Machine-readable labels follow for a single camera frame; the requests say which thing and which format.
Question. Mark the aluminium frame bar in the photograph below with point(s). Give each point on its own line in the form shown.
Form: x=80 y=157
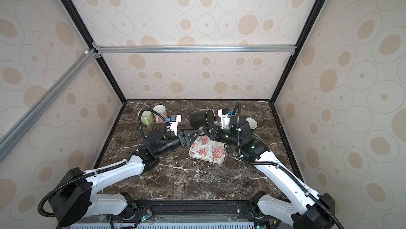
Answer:
x=24 y=124
x=196 y=49

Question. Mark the pink ceramic mug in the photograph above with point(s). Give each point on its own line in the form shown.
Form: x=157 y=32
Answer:
x=161 y=110

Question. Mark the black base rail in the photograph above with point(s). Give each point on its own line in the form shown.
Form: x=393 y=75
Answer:
x=241 y=209

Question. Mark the dark green ceramic mug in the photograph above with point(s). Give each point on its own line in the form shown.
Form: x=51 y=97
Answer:
x=253 y=125

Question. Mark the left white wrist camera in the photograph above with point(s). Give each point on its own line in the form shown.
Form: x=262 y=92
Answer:
x=172 y=124

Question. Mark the floral rectangular serving tray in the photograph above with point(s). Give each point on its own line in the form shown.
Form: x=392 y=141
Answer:
x=207 y=150

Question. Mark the black metal cup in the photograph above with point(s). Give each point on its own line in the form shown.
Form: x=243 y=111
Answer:
x=202 y=118

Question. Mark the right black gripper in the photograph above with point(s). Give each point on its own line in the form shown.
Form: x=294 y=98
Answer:
x=214 y=134

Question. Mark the left aluminium frame bar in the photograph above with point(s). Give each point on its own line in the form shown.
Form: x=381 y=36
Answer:
x=24 y=124

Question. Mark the back aluminium frame bar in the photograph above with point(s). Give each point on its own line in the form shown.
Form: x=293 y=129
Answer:
x=196 y=49

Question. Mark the light green ceramic mug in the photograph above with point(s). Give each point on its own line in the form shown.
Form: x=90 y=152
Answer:
x=147 y=117

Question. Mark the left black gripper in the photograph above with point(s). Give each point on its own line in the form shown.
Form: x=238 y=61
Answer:
x=184 y=137

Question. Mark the green circuit board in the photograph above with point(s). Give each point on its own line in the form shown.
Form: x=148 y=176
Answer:
x=142 y=215

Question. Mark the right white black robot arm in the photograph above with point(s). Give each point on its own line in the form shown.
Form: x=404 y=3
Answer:
x=305 y=208

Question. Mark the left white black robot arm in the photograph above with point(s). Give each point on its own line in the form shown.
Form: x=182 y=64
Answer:
x=78 y=193

